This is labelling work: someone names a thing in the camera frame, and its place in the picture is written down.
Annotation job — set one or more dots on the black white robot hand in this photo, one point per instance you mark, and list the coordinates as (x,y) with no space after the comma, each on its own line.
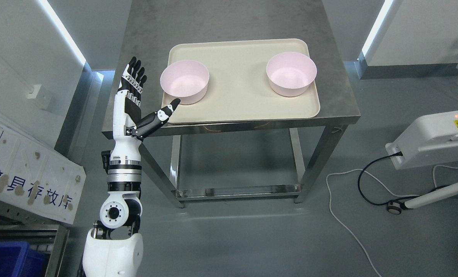
(127,115)

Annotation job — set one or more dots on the pink bowl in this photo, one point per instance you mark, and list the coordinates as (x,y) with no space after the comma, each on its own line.
(186,80)
(290,73)

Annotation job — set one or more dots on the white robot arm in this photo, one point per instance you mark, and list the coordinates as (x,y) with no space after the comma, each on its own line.
(114,247)

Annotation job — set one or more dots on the metal shelf rack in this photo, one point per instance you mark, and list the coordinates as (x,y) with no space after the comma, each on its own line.
(48,236)

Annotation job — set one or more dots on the stainless steel table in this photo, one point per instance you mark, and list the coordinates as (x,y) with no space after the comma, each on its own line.
(155,26)

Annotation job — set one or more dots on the white sign board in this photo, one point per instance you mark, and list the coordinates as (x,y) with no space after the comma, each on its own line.
(36,178)

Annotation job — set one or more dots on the beige plastic tray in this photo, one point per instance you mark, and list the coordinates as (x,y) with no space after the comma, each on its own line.
(238,88)

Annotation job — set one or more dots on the blue storage bin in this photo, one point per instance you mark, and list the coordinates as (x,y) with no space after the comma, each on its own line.
(18,259)

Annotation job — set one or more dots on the white machine with warning label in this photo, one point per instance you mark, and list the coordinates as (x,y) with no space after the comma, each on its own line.
(430,139)

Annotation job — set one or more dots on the white wall socket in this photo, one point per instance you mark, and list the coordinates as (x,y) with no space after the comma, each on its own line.
(35,92)

